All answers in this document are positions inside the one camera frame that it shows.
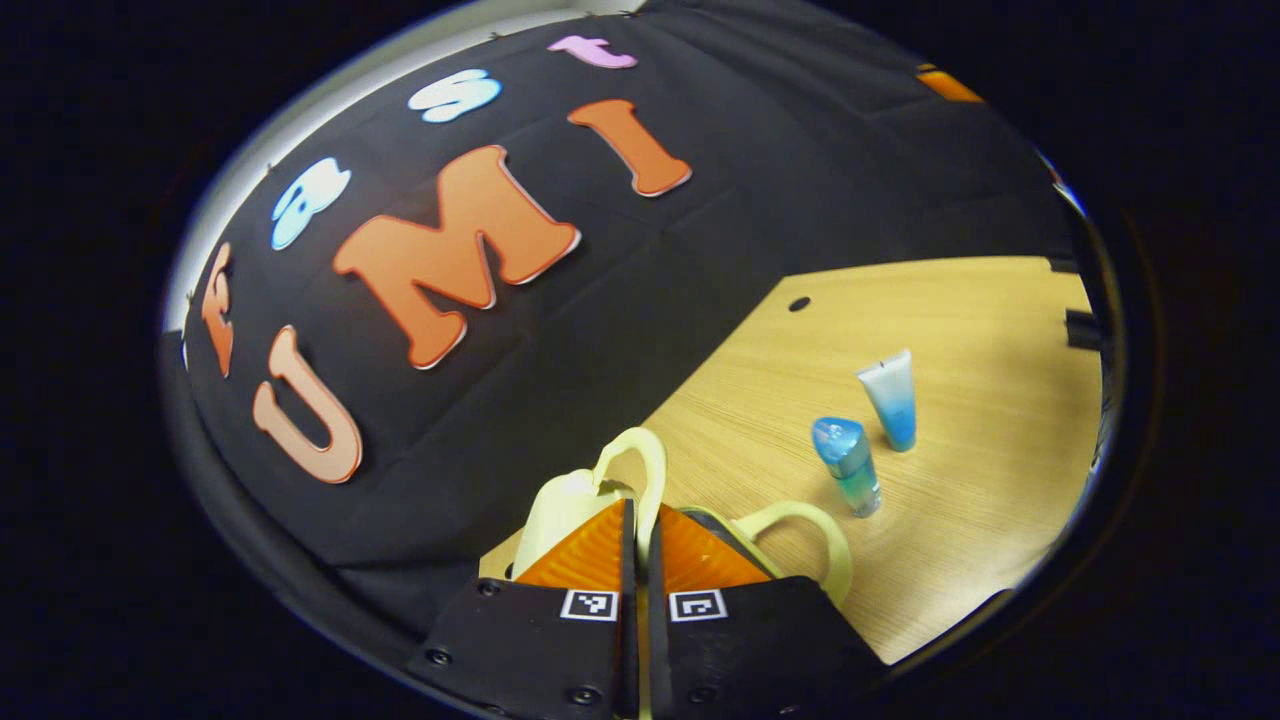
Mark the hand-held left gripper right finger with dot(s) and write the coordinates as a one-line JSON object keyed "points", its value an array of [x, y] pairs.
{"points": [[657, 650]]}

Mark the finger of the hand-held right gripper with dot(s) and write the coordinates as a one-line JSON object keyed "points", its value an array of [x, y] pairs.
{"points": [[947, 86]]}

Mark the black table edge clamp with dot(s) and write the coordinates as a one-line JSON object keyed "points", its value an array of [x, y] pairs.
{"points": [[1063, 265], [1082, 330]]}

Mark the black backdrop cloth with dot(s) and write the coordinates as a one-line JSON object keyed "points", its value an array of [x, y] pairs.
{"points": [[700, 250]]}

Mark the white and blue tube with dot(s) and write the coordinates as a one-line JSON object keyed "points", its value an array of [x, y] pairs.
{"points": [[893, 400]]}

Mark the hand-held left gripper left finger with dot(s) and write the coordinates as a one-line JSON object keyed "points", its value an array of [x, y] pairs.
{"points": [[629, 650]]}

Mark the pale yellow suitcase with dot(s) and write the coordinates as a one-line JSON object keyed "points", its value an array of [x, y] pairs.
{"points": [[565, 510]]}

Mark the blue cap clear bottle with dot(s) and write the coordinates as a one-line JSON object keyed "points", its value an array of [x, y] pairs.
{"points": [[848, 460]]}

